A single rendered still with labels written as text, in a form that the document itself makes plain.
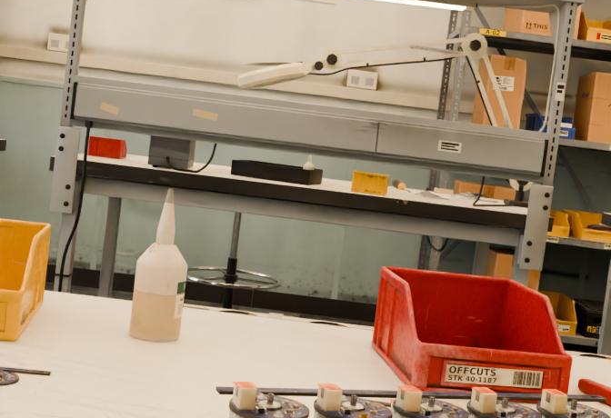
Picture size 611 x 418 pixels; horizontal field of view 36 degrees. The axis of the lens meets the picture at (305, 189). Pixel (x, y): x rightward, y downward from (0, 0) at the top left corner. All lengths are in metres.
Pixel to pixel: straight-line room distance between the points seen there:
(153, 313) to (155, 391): 0.11
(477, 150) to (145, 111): 0.91
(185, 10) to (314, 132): 2.31
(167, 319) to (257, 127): 1.95
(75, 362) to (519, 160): 2.13
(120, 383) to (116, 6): 4.33
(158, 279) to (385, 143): 1.97
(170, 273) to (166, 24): 4.17
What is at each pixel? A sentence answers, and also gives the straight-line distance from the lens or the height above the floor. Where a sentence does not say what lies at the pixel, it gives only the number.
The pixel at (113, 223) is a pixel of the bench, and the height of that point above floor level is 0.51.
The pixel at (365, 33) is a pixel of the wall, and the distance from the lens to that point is 4.71.
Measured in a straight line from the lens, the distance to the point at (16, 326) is 0.60.
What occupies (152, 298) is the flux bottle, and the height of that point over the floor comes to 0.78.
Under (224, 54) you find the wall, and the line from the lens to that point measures 4.72.
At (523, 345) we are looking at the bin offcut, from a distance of 0.67.
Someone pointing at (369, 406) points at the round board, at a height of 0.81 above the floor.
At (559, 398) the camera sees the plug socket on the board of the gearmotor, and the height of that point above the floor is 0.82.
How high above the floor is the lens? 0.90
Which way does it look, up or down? 3 degrees down
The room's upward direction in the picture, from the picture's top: 7 degrees clockwise
